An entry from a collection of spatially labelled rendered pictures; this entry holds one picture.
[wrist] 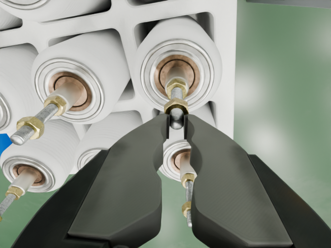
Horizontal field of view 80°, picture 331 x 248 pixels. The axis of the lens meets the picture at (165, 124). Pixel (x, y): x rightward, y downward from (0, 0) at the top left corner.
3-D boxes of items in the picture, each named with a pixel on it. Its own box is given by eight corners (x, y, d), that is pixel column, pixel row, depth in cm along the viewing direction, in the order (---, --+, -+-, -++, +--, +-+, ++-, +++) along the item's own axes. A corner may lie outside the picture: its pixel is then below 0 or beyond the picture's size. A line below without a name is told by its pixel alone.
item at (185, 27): (157, 74, 39) (144, 123, 24) (144, 20, 34) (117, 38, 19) (206, 64, 38) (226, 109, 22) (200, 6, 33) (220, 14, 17)
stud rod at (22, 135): (71, 98, 21) (25, 142, 15) (66, 103, 21) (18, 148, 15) (64, 91, 20) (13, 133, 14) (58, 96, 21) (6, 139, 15)
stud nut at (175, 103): (180, 92, 14) (180, 98, 13) (194, 109, 15) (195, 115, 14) (159, 108, 15) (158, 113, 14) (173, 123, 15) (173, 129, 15)
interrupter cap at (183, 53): (150, 113, 23) (150, 116, 23) (131, 46, 19) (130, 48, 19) (216, 102, 22) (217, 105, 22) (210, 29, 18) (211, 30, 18)
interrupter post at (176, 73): (168, 89, 22) (166, 102, 19) (163, 67, 20) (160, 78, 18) (189, 84, 21) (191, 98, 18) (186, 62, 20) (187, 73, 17)
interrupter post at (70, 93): (87, 93, 22) (74, 106, 20) (74, 104, 23) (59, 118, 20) (70, 76, 21) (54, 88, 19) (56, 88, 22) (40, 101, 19)
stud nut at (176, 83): (180, 75, 17) (180, 78, 17) (191, 89, 18) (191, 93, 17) (162, 88, 18) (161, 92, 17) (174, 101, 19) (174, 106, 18)
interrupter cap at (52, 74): (119, 97, 22) (118, 100, 22) (77, 129, 25) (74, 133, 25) (65, 40, 19) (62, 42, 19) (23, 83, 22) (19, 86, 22)
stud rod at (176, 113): (177, 75, 19) (178, 114, 13) (183, 83, 19) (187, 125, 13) (169, 81, 19) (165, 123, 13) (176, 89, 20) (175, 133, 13)
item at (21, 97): (76, 37, 36) (2, 66, 21) (85, 86, 41) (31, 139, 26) (23, 34, 36) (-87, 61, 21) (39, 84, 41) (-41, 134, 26)
